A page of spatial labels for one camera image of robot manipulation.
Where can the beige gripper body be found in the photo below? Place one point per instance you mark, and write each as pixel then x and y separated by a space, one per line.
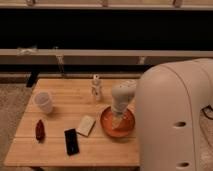
pixel 116 120

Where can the orange ceramic bowl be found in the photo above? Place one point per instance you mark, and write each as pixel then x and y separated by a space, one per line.
pixel 125 128

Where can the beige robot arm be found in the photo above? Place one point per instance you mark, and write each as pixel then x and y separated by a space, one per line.
pixel 169 99

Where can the beige sponge block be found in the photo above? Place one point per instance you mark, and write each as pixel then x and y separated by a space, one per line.
pixel 85 126

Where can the small clear plastic bottle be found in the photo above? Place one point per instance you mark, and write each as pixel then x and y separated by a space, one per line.
pixel 96 87

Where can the wooden table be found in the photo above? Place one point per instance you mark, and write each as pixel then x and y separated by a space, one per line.
pixel 72 99

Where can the black smartphone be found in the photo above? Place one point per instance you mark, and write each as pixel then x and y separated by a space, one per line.
pixel 71 142

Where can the long wooden bench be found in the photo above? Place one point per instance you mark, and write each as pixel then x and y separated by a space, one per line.
pixel 36 56

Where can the translucent plastic cup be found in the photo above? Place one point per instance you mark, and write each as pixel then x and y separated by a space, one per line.
pixel 43 101

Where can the dark red chili pepper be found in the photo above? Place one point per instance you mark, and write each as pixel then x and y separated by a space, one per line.
pixel 40 131

